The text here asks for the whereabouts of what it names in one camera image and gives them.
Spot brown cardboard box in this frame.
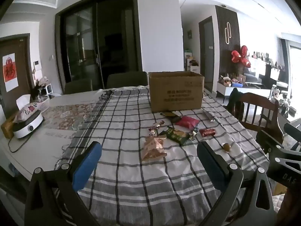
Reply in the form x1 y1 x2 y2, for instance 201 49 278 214
148 71 204 113

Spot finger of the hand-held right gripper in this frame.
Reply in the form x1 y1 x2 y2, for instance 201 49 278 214
255 130 301 157
283 122 301 144

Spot white round basket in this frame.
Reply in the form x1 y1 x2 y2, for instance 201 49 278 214
38 96 51 112

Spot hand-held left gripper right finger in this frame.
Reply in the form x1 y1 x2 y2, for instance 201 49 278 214
196 141 277 226

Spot person's right forearm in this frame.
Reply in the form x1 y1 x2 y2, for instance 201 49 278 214
281 190 301 226

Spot floral table cloth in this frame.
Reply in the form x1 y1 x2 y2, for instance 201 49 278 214
41 102 98 131

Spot red foil balloons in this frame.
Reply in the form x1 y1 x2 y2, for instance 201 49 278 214
230 45 252 67

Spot black power cable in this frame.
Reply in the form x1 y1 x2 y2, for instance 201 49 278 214
9 136 27 153

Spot small green dining chair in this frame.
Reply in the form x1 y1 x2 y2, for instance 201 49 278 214
64 78 93 95

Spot dark snack packet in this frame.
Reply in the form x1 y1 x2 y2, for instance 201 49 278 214
160 111 182 123

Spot white tv cabinet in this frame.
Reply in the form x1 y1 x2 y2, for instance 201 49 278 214
216 81 271 100

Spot green snack packet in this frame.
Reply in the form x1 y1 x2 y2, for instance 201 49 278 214
162 127 191 146

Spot orange snack packet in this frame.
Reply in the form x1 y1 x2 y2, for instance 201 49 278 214
141 137 168 162

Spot dark glass sliding door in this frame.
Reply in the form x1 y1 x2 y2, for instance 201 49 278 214
55 0 143 92

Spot television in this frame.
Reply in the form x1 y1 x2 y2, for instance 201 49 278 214
245 62 286 90

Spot small red snack packet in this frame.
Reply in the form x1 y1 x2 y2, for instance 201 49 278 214
199 128 216 137

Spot brown wooden chair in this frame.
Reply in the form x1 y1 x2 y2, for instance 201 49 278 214
232 92 286 144

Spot dried flower bunch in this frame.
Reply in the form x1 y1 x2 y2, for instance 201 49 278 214
30 76 49 99

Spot red and white door poster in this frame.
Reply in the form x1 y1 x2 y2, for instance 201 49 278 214
2 53 19 92

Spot dark room door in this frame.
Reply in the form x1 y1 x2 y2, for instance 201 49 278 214
199 16 215 92

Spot pink snack packet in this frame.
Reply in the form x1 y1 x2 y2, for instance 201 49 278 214
175 116 200 130

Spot wide green dining chair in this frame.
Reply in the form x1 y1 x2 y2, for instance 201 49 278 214
106 71 148 89

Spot brown entrance door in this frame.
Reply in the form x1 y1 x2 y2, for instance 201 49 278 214
0 34 36 120

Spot dark green jacket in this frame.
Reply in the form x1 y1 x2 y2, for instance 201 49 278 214
227 88 246 121

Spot grey plaid tablecloth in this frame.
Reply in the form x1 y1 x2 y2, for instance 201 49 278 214
54 87 271 226

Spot looped wall lamp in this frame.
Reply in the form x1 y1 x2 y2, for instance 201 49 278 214
224 22 232 45

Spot white electric cooker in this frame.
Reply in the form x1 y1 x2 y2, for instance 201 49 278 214
12 113 45 139

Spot hallway storage shelf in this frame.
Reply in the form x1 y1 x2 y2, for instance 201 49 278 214
184 49 200 74

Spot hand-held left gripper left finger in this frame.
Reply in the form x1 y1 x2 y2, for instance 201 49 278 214
25 141 103 226

